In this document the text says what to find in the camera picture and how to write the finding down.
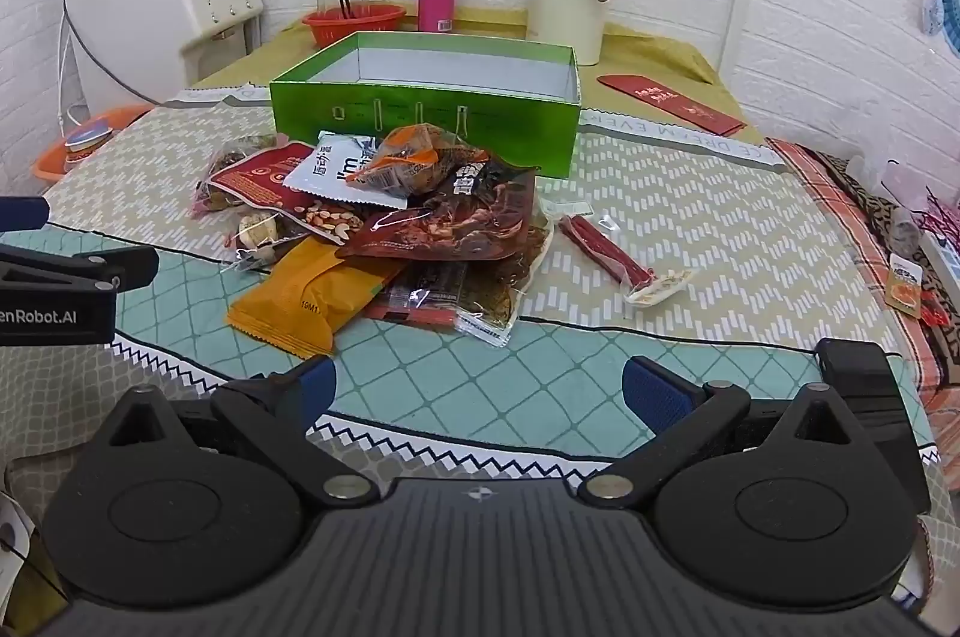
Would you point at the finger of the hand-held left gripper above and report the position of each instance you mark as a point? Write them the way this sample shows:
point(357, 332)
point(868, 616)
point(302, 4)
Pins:
point(90, 268)
point(22, 213)

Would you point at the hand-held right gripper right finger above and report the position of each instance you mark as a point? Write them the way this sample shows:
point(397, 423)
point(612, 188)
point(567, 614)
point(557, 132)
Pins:
point(652, 389)

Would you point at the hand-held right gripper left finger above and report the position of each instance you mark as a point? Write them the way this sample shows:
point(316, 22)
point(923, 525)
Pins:
point(319, 386)

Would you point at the clear packet with red label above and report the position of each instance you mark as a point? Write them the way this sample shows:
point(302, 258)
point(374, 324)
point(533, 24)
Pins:
point(420, 299)

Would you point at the red sausage sticks packet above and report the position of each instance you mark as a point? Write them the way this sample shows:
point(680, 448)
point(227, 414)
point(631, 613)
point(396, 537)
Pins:
point(600, 247)

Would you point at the clear brown snack packet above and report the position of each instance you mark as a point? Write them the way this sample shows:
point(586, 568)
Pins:
point(225, 157)

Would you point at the red nuts packet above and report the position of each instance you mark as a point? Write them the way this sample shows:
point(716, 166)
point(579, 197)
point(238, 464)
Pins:
point(259, 183)

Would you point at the white snack packet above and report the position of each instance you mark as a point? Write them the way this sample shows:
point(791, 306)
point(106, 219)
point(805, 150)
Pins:
point(322, 176)

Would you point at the dark brown snack packet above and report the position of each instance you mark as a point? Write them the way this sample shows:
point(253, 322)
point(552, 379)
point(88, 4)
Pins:
point(457, 217)

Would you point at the orange clear snack packet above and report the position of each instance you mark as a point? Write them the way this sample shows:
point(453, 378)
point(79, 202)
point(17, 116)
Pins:
point(409, 161)

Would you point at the green cardboard box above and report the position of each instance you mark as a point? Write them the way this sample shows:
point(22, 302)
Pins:
point(420, 120)

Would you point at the orange plastic basin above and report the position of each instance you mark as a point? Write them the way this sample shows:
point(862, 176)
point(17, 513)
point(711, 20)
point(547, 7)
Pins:
point(52, 157)

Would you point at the small jar with blue lid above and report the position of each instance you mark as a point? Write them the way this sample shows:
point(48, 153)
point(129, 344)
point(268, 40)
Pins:
point(84, 142)

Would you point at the clear mixed nuts packet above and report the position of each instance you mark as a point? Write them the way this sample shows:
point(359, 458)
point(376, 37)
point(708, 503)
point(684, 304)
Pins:
point(251, 236)

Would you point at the clear pickled vegetable packet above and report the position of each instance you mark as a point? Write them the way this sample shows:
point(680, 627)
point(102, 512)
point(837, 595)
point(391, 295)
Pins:
point(499, 296)

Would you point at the small clear wrapper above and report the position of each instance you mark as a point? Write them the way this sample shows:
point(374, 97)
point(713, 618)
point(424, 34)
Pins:
point(566, 208)

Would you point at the white water dispenser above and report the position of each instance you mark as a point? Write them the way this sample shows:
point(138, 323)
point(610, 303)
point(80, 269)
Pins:
point(142, 15)

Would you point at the orange plaid cloth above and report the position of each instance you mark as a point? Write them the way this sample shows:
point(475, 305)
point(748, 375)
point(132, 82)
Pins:
point(862, 262)

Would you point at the small orange snack sachet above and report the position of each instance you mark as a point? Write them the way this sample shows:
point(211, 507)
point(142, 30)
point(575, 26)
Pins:
point(904, 284)

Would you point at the leopard pattern cloth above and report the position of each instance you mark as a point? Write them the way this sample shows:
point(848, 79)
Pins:
point(862, 194)

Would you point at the red envelope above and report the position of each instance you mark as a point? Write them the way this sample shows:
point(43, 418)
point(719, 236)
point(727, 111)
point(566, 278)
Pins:
point(667, 101)

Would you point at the white power strip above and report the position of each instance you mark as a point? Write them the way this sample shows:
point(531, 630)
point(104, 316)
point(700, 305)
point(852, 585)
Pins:
point(945, 258)

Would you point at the yellow tablecloth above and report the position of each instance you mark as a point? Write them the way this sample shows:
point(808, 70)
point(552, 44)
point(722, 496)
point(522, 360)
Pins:
point(645, 56)

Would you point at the red plastic basket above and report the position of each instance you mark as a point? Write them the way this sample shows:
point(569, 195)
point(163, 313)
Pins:
point(375, 24)

